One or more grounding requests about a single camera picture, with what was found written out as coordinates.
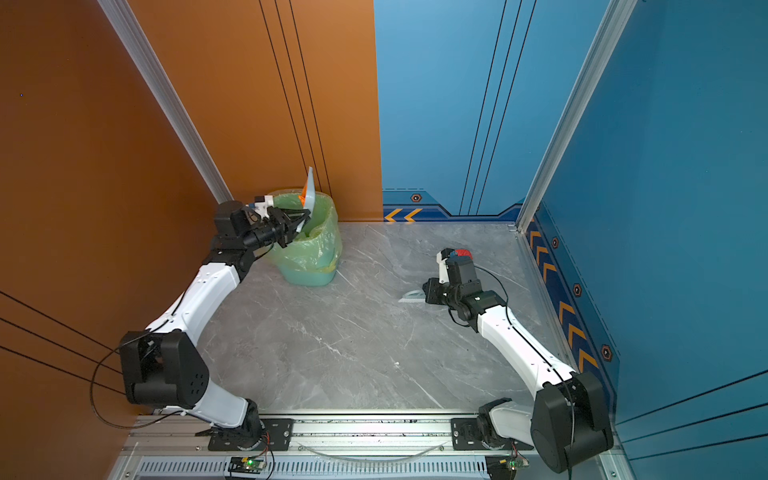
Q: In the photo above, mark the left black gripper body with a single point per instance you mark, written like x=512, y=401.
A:
x=273, y=230

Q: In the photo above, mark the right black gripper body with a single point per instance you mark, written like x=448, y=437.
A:
x=442, y=294

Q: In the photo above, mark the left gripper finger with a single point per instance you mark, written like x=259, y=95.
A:
x=294, y=213
x=295, y=226

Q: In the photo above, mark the grey-blue plastic dustpan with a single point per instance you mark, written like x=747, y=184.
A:
x=311, y=191

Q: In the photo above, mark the grey-blue hand brush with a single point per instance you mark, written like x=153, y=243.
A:
x=413, y=296

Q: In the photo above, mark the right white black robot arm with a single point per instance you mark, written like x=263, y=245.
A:
x=569, y=422

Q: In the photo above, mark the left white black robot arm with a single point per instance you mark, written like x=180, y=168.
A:
x=161, y=365

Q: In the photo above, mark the red paper ball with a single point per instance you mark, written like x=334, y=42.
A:
x=463, y=253

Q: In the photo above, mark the green plastic trash bin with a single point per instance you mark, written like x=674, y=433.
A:
x=309, y=264

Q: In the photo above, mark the right green circuit board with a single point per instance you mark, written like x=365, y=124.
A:
x=505, y=468

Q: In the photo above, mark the green circuit board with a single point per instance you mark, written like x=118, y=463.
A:
x=505, y=468
x=239, y=466

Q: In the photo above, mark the left green circuit board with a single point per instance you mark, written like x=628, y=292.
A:
x=239, y=466

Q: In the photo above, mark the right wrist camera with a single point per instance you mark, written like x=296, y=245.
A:
x=442, y=258

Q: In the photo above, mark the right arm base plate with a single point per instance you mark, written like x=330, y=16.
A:
x=477, y=433

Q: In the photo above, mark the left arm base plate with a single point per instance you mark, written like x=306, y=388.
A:
x=276, y=433

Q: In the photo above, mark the aluminium front rail frame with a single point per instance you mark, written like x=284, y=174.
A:
x=340, y=445

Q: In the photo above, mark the left aluminium corner post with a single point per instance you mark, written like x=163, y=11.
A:
x=129, y=31

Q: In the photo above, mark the aluminium corner post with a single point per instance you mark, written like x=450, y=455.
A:
x=129, y=31
x=609, y=32

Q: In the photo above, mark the right aluminium corner post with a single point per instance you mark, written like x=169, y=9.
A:
x=609, y=32

